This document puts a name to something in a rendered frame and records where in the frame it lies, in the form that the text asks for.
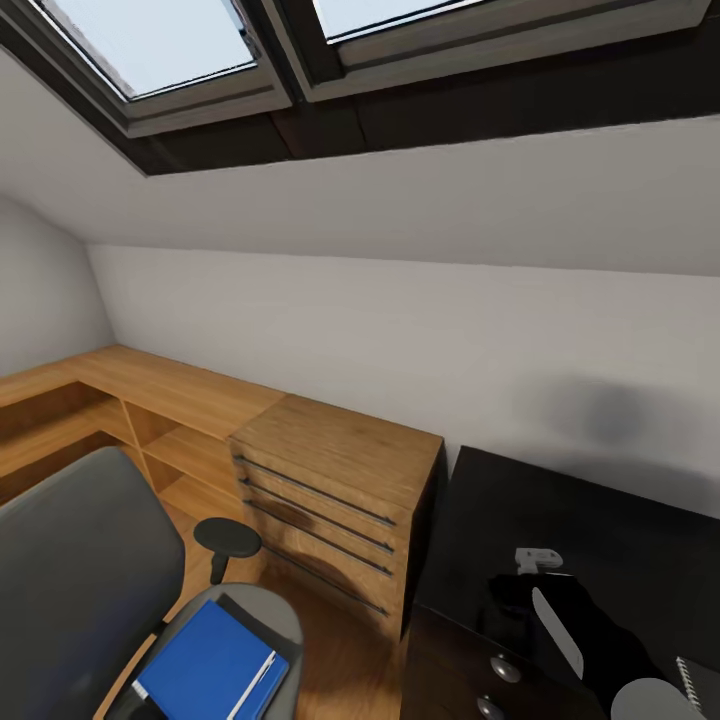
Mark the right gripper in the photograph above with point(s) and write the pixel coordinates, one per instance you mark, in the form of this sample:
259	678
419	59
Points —
510	590

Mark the swivel chair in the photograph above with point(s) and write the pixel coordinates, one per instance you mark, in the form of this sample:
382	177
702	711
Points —
90	564

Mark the folder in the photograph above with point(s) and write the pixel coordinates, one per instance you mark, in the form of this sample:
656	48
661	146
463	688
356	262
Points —
203	671

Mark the notebook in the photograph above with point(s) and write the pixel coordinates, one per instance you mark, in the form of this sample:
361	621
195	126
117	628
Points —
703	686

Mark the pen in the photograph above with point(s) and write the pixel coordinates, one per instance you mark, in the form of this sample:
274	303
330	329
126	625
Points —
265	667

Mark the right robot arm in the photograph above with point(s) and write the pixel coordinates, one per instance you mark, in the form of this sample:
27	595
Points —
609	660

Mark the fixed window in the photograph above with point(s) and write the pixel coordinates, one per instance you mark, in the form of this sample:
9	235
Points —
193	85

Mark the desk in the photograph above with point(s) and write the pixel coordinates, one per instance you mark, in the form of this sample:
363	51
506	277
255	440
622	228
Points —
654	569

